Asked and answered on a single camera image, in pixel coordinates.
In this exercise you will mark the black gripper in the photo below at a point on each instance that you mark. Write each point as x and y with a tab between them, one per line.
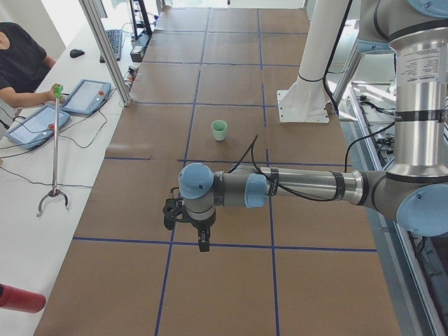
201	226

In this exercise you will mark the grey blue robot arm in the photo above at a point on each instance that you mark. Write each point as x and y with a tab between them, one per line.
412	191

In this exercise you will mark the mint green cup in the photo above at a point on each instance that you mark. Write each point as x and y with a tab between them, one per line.
219	129

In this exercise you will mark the brown paper table cover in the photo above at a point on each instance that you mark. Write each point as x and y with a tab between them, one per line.
205	90

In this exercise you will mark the far blue teach pendant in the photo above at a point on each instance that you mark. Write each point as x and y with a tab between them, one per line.
86	97

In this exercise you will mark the blue teach pendant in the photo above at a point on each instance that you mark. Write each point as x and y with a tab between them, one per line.
86	97
35	130

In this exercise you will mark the near blue teach pendant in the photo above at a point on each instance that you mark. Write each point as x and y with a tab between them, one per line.
35	130

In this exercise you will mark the red cylinder bottle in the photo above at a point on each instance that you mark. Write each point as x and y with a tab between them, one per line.
17	299

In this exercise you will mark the metal reacher grabber tool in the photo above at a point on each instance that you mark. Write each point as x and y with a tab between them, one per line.
55	191

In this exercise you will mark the black keyboard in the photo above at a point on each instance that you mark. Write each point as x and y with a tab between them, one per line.
115	37

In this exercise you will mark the black computer mouse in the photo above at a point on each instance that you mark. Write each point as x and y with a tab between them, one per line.
74	53

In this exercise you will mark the person in black shirt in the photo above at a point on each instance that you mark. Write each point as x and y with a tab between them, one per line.
24	65

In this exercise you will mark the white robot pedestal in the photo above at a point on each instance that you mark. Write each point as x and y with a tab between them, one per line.
305	101

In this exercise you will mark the aluminium frame post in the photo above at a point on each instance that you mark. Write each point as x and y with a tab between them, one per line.
95	23

